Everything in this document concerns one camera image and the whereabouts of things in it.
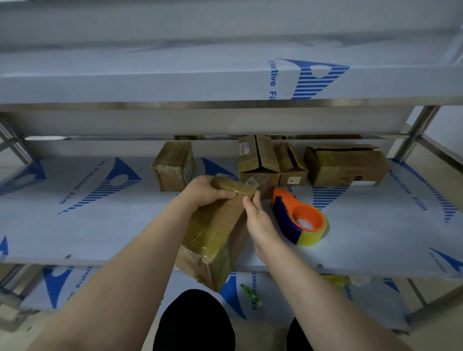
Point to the person's left forearm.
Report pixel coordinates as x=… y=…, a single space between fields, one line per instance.
x=119 y=282

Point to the taped cube cardboard box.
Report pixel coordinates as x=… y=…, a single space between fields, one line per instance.
x=170 y=166

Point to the green utility knife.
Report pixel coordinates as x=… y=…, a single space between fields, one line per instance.
x=251 y=293

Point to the yellow packing tape roll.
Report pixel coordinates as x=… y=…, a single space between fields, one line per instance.
x=316 y=237

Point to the person's right thumb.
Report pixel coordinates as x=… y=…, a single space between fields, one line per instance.
x=247 y=207

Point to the steel shelving rack with film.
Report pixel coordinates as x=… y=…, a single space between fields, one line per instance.
x=108 y=224

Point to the person's left hand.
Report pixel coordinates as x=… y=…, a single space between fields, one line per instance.
x=198 y=191

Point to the small labelled cardboard box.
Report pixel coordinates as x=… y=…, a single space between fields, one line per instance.
x=293 y=170

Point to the long taped cardboard box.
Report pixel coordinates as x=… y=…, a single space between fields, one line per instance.
x=213 y=231

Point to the wide cardboard box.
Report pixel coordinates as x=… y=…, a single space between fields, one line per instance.
x=343 y=166

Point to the orange and blue tape dispenser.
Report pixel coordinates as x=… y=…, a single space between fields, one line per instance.
x=285 y=213

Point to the tall open-flap cardboard box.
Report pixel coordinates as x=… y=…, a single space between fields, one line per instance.
x=260 y=159

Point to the person's left thumb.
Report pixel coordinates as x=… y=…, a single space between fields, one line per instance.
x=226 y=195

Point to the white tape roll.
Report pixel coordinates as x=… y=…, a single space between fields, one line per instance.
x=360 y=281

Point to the person's left leg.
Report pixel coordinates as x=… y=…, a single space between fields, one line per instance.
x=195 y=321

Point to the person's right forearm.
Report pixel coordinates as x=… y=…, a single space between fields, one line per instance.
x=318 y=303

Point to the person's right hand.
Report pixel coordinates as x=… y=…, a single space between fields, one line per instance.
x=261 y=226

